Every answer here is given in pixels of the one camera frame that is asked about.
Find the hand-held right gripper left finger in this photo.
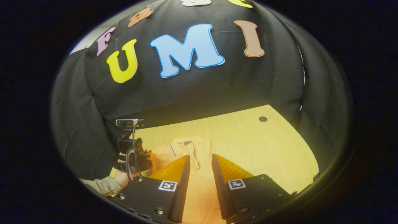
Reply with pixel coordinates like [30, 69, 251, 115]
[110, 154, 191, 224]

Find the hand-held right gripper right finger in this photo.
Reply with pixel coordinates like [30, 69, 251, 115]
[211, 153, 295, 224]

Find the orange T-shirt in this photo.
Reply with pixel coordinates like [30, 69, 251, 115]
[150, 135, 230, 224]

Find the black backdrop cloth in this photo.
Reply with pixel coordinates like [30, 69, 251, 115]
[50, 0, 352, 187]

